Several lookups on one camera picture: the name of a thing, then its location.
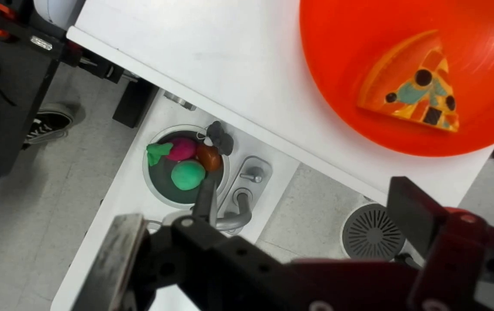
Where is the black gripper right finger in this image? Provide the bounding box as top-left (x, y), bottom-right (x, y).
top-left (386, 174), bottom-right (453, 261)

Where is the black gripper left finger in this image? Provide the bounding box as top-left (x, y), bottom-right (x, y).
top-left (73, 213), bottom-right (153, 311)

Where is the round toy sink bowl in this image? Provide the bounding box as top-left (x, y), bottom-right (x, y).
top-left (144, 126), bottom-right (231, 207)

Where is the green toy ball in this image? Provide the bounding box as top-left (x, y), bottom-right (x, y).
top-left (170, 159), bottom-right (208, 194)

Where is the pizza slice toy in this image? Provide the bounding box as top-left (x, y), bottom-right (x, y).
top-left (357, 29), bottom-right (464, 135)

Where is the green leafy toy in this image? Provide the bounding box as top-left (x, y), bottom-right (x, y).
top-left (146, 142), bottom-right (175, 169)

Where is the pink toy food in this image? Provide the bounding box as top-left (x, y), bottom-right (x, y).
top-left (168, 136), bottom-right (199, 164)

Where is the orange red toy food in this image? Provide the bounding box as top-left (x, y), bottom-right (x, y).
top-left (194, 143), bottom-right (225, 174)

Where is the grey toy faucet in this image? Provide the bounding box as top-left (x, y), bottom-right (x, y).
top-left (215, 154), bottom-right (274, 233)

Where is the orange round plate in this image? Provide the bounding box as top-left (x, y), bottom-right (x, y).
top-left (298, 0), bottom-right (494, 159)

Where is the round grey grille disc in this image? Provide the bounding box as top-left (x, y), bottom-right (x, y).
top-left (341, 202), bottom-right (408, 263)

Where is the white cube box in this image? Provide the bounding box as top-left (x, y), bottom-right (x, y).
top-left (32, 0), bottom-right (494, 213)

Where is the black clamp orange handle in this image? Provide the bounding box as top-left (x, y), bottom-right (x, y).
top-left (0, 0), bottom-right (125, 83)

